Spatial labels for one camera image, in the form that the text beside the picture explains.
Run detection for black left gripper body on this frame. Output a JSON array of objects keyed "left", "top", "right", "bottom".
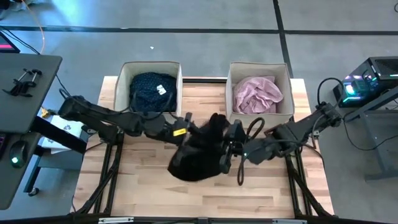
[{"left": 169, "top": 112, "right": 195, "bottom": 146}]

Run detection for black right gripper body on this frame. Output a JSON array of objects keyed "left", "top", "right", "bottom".
[{"left": 219, "top": 119, "right": 249, "bottom": 174}]

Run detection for black garment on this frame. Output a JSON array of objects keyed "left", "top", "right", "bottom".
[{"left": 167, "top": 113, "right": 231, "bottom": 183}]

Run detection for pink garment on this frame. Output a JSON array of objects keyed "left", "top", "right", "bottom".
[{"left": 232, "top": 76, "right": 284, "bottom": 114}]

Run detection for navy dotted shirt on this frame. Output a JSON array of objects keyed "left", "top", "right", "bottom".
[{"left": 129, "top": 72, "right": 178, "bottom": 113}]

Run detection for beige fabric storage bin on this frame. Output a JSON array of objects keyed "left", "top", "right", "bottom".
[
  {"left": 225, "top": 61, "right": 295, "bottom": 125},
  {"left": 113, "top": 61, "right": 183, "bottom": 124}
]

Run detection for white cardboard box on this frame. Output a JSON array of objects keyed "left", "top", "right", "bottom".
[{"left": 40, "top": 114, "right": 90, "bottom": 155}]

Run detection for black computer case with lights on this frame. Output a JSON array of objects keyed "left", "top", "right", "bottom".
[{"left": 331, "top": 55, "right": 398, "bottom": 109}]

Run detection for grey metal stand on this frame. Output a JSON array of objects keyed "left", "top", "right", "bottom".
[{"left": 341, "top": 88, "right": 398, "bottom": 181}]

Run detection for grey desk top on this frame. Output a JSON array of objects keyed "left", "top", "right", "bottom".
[{"left": 0, "top": 53, "right": 63, "bottom": 134}]

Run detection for black computer mouse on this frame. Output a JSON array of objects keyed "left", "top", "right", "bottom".
[{"left": 8, "top": 140, "right": 29, "bottom": 169}]

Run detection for black clamp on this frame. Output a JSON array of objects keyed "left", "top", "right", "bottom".
[{"left": 2, "top": 68, "right": 42, "bottom": 98}]

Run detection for dark grey desk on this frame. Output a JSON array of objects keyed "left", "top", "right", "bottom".
[{"left": 0, "top": 132, "right": 41, "bottom": 211}]

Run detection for black monitor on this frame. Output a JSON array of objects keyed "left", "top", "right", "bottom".
[{"left": 0, "top": 30, "right": 21, "bottom": 54}]

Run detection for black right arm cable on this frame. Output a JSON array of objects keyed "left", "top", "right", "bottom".
[{"left": 236, "top": 77, "right": 345, "bottom": 187}]

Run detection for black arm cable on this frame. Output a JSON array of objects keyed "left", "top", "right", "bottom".
[
  {"left": 236, "top": 77, "right": 345, "bottom": 187},
  {"left": 58, "top": 88, "right": 175, "bottom": 121}
]

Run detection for black metal frame struts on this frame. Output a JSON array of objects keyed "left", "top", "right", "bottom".
[
  {"left": 74, "top": 133, "right": 124, "bottom": 216},
  {"left": 285, "top": 152, "right": 332, "bottom": 218}
]

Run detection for black frame bar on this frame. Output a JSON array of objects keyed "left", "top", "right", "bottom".
[{"left": 0, "top": 213, "right": 398, "bottom": 224}]

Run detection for silver metal bracket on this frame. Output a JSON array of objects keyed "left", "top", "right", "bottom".
[{"left": 98, "top": 217, "right": 134, "bottom": 224}]

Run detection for dark desk support frame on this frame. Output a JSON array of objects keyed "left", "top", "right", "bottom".
[{"left": 23, "top": 116, "right": 88, "bottom": 197}]

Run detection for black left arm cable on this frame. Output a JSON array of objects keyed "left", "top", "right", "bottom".
[{"left": 58, "top": 88, "right": 175, "bottom": 121}]

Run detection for black floor cable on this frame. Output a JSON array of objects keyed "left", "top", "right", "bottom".
[
  {"left": 343, "top": 110, "right": 398, "bottom": 152},
  {"left": 0, "top": 26, "right": 41, "bottom": 55}
]

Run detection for black desk cable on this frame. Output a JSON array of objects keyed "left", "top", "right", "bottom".
[{"left": 55, "top": 74, "right": 72, "bottom": 97}]

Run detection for yellow cable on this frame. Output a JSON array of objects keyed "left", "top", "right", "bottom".
[{"left": 20, "top": 0, "right": 46, "bottom": 55}]

